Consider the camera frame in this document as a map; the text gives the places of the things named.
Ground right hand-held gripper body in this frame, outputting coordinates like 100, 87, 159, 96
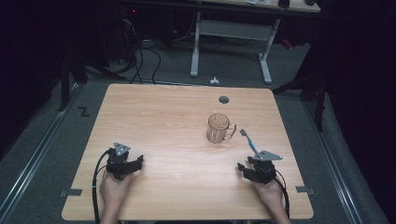
248, 149, 284, 185

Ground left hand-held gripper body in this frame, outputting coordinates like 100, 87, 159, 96
106, 142, 135, 181

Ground blue toothbrush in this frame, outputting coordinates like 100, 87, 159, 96
238, 128, 260, 155

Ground clear glass mug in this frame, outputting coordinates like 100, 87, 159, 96
205, 112, 237, 145

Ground person's right hand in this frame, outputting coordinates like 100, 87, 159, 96
251, 177, 285, 209

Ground person's left hand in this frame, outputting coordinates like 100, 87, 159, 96
99, 170, 134, 204

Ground black metal stand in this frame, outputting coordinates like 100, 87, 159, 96
272, 74, 330, 133
57, 54, 92, 112

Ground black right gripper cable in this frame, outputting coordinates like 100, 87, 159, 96
273, 169, 291, 219

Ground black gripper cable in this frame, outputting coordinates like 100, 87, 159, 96
91, 148, 114, 224
273, 169, 291, 219

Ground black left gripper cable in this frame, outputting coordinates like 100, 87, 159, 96
91, 148, 114, 224

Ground metal floor rail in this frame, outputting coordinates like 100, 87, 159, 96
303, 100, 364, 224
0, 81, 82, 218

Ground black floor cables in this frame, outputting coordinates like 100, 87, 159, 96
108, 18, 163, 86

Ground white metal frame desk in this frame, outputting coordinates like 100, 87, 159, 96
174, 0, 321, 86

